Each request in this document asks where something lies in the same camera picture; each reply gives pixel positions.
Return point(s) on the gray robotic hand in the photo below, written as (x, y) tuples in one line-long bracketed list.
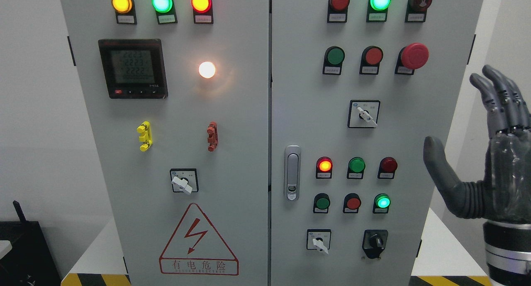
[(504, 193)]

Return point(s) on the gray rotary switch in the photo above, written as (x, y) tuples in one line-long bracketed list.
[(184, 180), (319, 240), (363, 114)]

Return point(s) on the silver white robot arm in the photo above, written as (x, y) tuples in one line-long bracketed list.
[(508, 253)]

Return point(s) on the lit green push button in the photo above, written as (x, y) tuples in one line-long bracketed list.
[(381, 203)]

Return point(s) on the middle green indicator light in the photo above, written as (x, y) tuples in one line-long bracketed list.
[(356, 167)]

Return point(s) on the green indicator light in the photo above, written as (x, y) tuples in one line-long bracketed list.
[(356, 167), (165, 11), (377, 10)]

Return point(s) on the lower red push button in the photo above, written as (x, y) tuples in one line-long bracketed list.
[(351, 204)]

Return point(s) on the red push button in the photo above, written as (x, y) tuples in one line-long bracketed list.
[(370, 60), (351, 204)]

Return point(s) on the red emergency stop button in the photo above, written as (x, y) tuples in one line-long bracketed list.
[(411, 58)]

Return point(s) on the lower green push button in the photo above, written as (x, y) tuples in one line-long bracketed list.
[(321, 203)]

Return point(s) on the lit orange red indicator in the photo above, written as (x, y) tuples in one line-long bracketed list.
[(324, 168)]

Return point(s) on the right cabinet door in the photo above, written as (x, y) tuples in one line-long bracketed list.
[(311, 110)]

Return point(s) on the cabinet door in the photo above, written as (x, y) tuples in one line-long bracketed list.
[(232, 180), (311, 110)]

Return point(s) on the upper red push button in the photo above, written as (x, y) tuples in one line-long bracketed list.
[(370, 60)]

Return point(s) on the dark red buzzer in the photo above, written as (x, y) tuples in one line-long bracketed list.
[(417, 10)]

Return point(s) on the upper green push button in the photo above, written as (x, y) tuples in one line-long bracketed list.
[(333, 61)]

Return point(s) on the top right green indicator light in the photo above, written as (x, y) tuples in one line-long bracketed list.
[(377, 10)]

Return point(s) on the top right red indicator light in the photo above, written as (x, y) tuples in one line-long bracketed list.
[(337, 11)]

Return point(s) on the red indicator light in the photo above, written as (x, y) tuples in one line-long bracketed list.
[(337, 11), (202, 11)]

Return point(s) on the red terminal clip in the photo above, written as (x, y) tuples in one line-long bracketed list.
[(212, 136)]

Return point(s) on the red electric hazard sticker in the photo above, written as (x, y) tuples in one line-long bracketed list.
[(196, 247)]

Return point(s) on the white glowing lamp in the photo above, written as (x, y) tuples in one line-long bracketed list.
[(207, 69)]

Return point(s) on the left cabinet door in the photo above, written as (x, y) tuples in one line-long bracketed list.
[(232, 180)]

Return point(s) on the top left red indicator light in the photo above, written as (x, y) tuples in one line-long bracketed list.
[(202, 11)]

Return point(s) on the yellow terminal clip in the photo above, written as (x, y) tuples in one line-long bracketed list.
[(145, 136)]

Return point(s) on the top left green indicator light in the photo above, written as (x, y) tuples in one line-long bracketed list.
[(165, 11)]

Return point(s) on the digital power meter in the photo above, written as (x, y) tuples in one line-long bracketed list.
[(133, 68)]

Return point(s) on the yellow indicator light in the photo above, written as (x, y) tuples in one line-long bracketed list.
[(124, 11)]

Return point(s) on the black box with antenna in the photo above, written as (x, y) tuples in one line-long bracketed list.
[(29, 261)]

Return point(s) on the black selector switch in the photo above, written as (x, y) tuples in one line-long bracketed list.
[(374, 242)]

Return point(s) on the silver door handle lock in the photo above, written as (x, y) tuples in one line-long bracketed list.
[(292, 172)]

